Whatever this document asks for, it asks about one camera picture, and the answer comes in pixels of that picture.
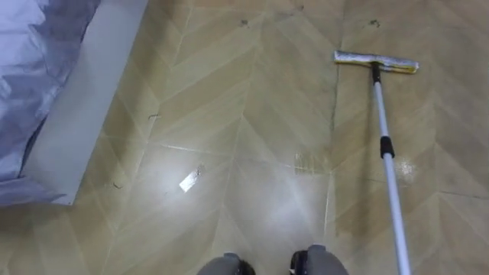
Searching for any mop with white pole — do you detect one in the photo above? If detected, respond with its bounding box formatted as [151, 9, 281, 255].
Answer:
[333, 50, 420, 275]

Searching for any white paper scrap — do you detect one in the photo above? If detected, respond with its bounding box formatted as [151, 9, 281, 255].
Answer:
[179, 170, 202, 193]

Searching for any grey bed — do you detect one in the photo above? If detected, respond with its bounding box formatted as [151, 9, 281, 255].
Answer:
[0, 0, 149, 208]

